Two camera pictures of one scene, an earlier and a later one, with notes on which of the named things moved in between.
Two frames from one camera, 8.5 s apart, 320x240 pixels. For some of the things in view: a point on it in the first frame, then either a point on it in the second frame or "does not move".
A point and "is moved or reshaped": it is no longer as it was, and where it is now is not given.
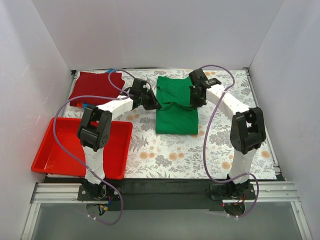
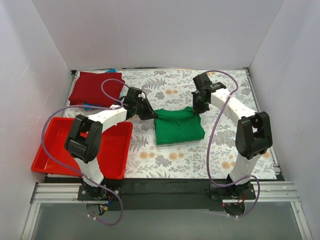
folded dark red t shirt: [96, 83] does not move
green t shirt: [176, 116] is moved or reshaped
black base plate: [164, 194] does not move
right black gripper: [196, 95] does not move
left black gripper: [148, 100] → [144, 110]
